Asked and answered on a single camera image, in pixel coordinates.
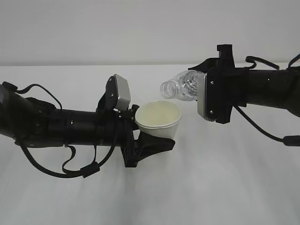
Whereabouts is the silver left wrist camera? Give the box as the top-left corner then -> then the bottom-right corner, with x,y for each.
96,74 -> 131,113

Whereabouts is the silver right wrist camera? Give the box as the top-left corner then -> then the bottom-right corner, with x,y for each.
197,67 -> 249,124

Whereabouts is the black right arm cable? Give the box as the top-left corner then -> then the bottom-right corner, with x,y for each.
233,52 -> 300,148

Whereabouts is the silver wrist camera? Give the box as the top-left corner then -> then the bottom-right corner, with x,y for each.
197,67 -> 249,124
96,74 -> 131,113

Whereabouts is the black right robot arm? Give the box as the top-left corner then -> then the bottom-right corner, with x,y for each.
192,45 -> 300,123

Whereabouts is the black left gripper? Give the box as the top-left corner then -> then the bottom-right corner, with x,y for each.
118,105 -> 175,168

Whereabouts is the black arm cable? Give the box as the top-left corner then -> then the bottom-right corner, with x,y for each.
233,52 -> 300,148
2,81 -> 118,179

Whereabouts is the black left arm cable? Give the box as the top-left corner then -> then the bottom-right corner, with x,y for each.
2,81 -> 118,179

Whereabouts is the white paper cup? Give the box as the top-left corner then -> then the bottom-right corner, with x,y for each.
135,101 -> 182,140

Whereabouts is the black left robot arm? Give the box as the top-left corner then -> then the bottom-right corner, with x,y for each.
0,76 -> 175,173

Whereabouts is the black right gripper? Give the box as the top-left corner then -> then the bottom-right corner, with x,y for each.
188,44 -> 248,77

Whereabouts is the clear water bottle green label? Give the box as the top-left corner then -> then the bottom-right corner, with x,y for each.
160,70 -> 206,101

